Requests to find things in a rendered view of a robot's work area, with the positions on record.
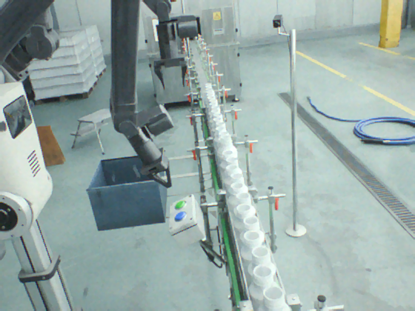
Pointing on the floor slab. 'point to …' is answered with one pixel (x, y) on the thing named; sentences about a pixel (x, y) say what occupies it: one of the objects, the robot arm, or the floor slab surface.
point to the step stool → (92, 124)
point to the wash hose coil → (373, 122)
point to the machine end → (228, 29)
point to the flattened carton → (50, 146)
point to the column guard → (390, 23)
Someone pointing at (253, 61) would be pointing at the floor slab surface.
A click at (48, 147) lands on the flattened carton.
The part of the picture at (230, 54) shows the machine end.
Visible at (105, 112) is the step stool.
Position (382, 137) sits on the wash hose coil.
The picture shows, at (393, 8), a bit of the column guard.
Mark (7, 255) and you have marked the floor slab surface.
